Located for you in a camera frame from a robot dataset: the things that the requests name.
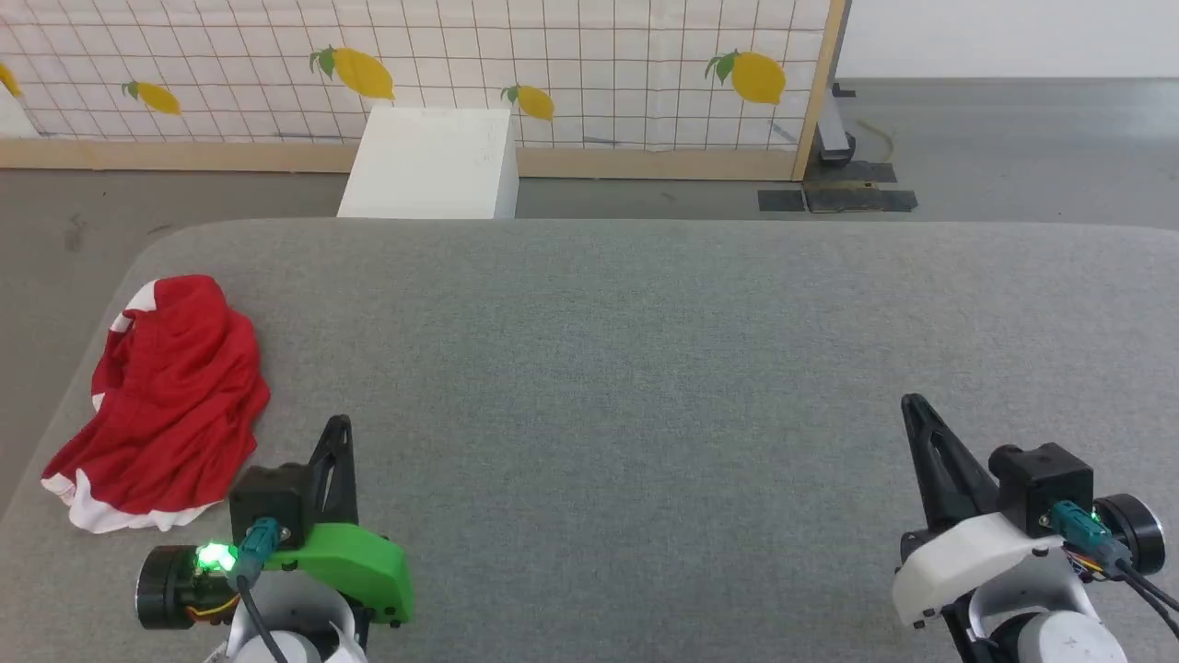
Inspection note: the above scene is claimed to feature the lemon print partition panel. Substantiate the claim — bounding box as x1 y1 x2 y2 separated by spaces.
0 0 848 181

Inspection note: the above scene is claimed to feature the red white-trimmed shirt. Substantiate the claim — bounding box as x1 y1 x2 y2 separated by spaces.
41 274 272 535

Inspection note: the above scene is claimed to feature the arm teal-plug cable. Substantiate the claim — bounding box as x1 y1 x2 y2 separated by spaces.
230 518 296 663
1053 502 1179 636

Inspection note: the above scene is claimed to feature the grey fabric sofa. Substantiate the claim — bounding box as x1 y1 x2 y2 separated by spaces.
0 218 1179 663

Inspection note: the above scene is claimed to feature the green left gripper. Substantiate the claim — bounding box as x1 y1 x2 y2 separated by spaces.
136 414 415 632

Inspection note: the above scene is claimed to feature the grey metal stand foot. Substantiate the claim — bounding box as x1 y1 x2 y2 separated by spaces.
815 83 858 167

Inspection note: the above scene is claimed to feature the black floor mat piece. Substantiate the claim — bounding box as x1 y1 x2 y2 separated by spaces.
806 189 918 214
804 161 897 184

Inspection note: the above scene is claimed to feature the right arm teal-plug cable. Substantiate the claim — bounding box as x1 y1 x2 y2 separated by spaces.
1053 502 1179 636

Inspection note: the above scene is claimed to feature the white box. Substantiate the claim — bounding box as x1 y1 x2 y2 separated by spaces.
337 106 519 220

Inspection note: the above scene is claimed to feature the left arm teal-plug cable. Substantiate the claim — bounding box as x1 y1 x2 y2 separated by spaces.
230 518 296 663

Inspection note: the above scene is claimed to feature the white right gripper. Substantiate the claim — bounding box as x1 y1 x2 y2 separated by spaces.
891 394 1167 633

